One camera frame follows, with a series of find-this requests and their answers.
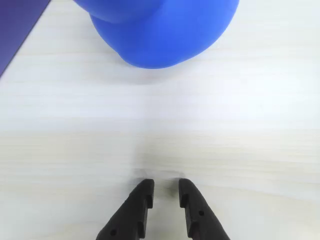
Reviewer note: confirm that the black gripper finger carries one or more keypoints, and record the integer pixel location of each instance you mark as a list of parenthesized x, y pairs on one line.
[(200, 220), (130, 215)]

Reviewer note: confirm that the blue rectangular plastic box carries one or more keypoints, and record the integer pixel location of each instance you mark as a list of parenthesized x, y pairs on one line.
[(12, 25)]

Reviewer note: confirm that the blue toy fruit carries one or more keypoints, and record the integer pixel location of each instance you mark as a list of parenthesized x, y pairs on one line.
[(162, 32)]

